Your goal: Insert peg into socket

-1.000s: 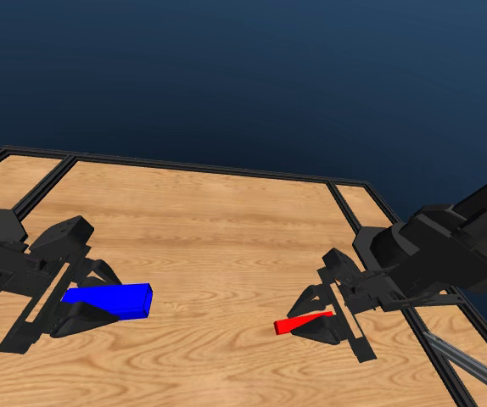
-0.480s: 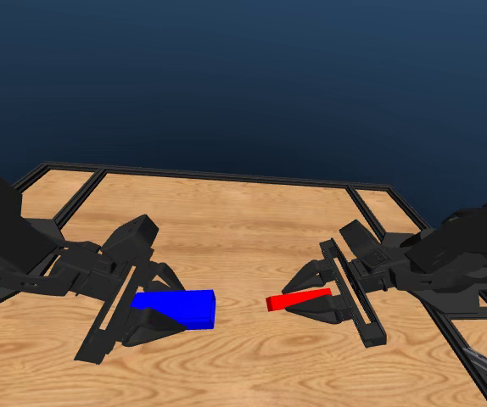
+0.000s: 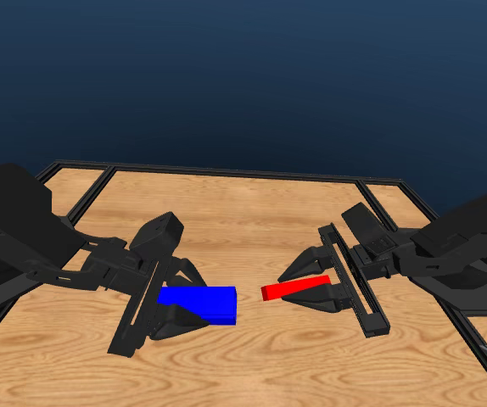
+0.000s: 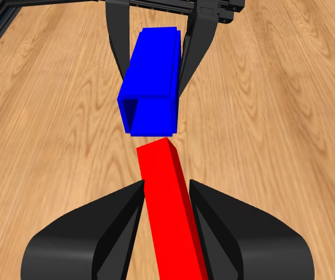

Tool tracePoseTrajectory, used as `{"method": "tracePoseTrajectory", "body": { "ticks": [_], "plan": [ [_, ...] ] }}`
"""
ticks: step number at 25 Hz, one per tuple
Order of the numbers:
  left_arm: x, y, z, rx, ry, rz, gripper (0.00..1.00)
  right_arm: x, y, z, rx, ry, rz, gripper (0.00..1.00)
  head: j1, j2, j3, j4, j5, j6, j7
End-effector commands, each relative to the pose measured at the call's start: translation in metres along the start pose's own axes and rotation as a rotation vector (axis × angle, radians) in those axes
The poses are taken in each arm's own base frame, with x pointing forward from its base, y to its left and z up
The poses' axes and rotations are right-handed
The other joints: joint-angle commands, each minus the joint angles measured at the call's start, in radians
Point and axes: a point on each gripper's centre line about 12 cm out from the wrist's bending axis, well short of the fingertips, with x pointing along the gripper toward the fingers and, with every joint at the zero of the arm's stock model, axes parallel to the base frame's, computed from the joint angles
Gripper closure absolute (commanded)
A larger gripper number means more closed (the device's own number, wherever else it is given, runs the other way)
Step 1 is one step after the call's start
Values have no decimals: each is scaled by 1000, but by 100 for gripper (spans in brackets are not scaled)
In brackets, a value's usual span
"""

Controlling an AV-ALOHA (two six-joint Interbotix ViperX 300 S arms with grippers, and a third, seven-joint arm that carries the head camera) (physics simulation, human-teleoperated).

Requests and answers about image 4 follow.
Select blue hollow socket block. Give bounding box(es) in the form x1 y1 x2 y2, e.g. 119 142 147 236
116 26 183 138

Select thin red peg bar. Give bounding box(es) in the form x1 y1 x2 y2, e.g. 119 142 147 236
135 136 210 280

